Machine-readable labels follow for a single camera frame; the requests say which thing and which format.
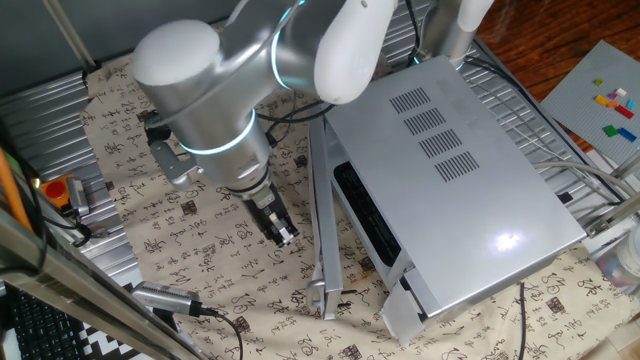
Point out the orange emergency stop box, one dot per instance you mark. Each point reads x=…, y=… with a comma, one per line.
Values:
x=55, y=190

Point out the grey camera on frame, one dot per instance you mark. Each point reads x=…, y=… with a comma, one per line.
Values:
x=165, y=297

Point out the orange lego brick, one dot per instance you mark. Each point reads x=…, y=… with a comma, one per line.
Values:
x=612, y=104

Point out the black keyboard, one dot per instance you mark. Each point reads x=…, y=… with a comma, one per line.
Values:
x=40, y=330

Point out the blue lego brick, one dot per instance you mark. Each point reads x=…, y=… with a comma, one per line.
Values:
x=627, y=135

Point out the beige calligraphy tablecloth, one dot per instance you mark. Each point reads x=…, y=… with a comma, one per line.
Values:
x=165, y=260

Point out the pink lego brick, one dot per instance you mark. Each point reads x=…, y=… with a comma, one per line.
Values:
x=612, y=95

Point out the white paper flap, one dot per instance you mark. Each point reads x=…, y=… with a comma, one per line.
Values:
x=402, y=317

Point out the white lego brick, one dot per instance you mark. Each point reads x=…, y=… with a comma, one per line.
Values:
x=621, y=92

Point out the aluminium profile bracket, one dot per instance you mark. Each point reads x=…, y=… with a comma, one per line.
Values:
x=615, y=215

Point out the grey lego baseplate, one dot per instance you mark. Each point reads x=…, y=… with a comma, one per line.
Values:
x=580, y=110

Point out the silver microwave oven body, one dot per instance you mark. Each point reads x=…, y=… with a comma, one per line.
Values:
x=450, y=190

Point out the grey slanted pole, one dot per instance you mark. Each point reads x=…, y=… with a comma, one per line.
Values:
x=70, y=35

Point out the red lego brick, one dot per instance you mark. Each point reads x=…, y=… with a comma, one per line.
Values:
x=624, y=111

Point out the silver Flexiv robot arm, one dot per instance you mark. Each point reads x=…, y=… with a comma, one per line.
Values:
x=210, y=100

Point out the cyan lego brick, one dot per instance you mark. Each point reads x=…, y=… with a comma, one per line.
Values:
x=631, y=104

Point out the lime lego brick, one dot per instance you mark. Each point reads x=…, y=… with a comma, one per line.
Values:
x=598, y=82

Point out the grey camera beside stop box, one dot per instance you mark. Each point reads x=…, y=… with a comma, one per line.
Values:
x=78, y=196

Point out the black white marker board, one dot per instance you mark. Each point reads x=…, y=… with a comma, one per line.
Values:
x=107, y=347

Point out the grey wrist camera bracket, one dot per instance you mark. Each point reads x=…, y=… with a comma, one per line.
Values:
x=172, y=162

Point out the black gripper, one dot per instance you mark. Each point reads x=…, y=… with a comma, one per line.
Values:
x=265, y=210

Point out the clear plastic jar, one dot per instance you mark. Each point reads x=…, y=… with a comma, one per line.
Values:
x=622, y=265

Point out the yellow lego brick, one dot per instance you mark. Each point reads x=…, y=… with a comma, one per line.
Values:
x=601, y=100

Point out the orange pole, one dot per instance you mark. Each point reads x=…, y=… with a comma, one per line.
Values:
x=12, y=190

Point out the small black clip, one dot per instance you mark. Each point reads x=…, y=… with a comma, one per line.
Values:
x=565, y=197

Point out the aluminium frame beam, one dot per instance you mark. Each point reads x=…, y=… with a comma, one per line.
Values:
x=75, y=285

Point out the green lego brick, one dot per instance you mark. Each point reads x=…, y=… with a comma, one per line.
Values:
x=610, y=131

